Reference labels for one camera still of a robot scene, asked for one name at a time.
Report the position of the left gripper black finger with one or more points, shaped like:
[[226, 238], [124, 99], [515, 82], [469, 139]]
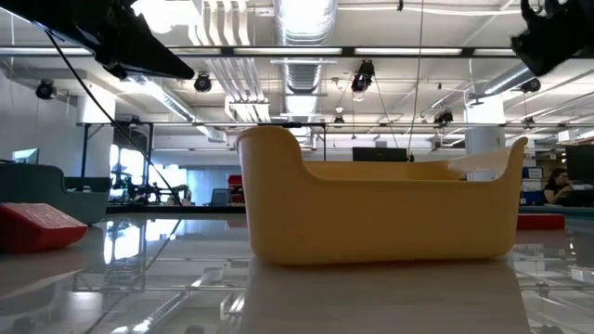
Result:
[[148, 60]]

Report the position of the red wedge block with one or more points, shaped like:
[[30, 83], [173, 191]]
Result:
[[37, 229]]

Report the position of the black ceiling spot lamp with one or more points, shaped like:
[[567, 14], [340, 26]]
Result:
[[45, 89], [530, 85], [202, 83], [443, 117]]

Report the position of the white ceiling light fixture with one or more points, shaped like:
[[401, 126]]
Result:
[[248, 111]]

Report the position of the white building column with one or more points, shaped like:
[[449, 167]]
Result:
[[485, 134]]

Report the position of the large black monitor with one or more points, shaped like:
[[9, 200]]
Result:
[[580, 162]]

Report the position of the black background robot equipment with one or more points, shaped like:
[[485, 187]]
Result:
[[139, 192]]

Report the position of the small lit monitor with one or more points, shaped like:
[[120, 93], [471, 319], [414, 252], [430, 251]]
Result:
[[25, 156]]

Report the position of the person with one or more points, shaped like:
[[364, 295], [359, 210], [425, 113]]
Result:
[[554, 190]]

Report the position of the red tool cabinet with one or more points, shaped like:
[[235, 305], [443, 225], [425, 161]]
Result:
[[234, 185]]

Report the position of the grey office chair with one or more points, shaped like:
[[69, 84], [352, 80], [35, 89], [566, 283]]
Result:
[[220, 197]]

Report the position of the grey-blue plastic bin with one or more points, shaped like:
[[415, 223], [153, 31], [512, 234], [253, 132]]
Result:
[[42, 183]]

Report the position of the wide black monitor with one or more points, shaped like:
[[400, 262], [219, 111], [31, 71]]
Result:
[[379, 154]]

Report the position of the yellow plastic bin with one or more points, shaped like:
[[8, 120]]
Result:
[[371, 222]]

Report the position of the black metal frame stand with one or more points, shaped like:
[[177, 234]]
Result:
[[151, 158]]

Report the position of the black table frame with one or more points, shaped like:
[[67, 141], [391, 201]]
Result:
[[195, 209]]

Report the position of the silver ceiling duct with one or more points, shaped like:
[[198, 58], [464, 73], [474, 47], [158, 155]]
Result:
[[304, 74]]

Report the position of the black hanging camera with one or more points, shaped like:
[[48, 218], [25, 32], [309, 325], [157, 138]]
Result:
[[363, 76]]

